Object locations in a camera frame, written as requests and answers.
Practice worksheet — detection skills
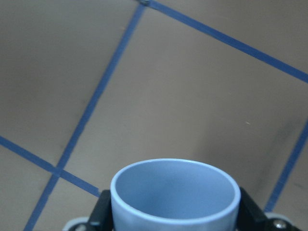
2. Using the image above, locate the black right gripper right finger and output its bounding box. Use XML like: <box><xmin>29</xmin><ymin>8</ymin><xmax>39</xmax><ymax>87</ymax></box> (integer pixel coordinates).
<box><xmin>237</xmin><ymin>186</ymin><xmax>301</xmax><ymax>231</ymax></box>

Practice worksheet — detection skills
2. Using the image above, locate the light blue plastic cup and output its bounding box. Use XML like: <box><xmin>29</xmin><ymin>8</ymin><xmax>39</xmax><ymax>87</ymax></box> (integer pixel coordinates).
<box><xmin>110</xmin><ymin>158</ymin><xmax>241</xmax><ymax>231</ymax></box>

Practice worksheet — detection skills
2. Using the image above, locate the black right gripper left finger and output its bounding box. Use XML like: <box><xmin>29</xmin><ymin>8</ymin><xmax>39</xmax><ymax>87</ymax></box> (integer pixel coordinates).
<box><xmin>86</xmin><ymin>190</ymin><xmax>113</xmax><ymax>231</ymax></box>

